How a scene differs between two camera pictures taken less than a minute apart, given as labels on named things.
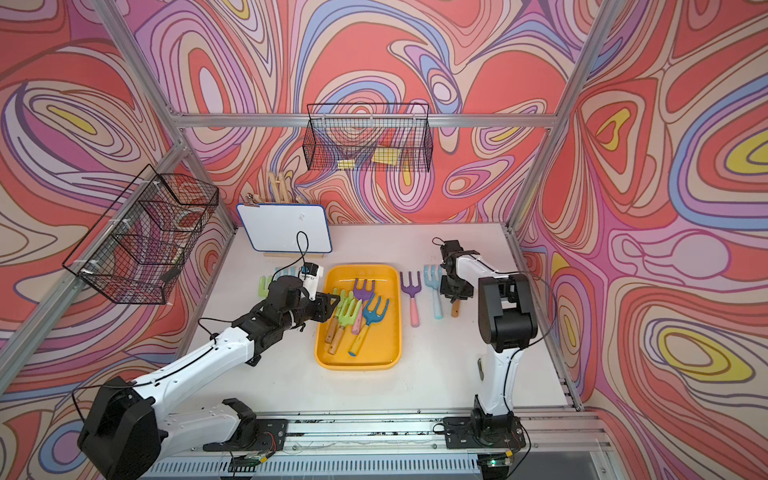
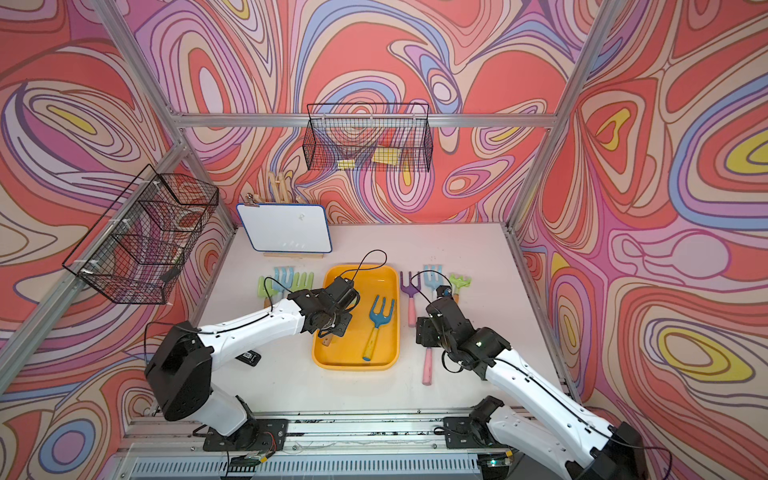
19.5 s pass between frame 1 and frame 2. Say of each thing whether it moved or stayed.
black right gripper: moved
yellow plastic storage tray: stayed
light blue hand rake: stayed
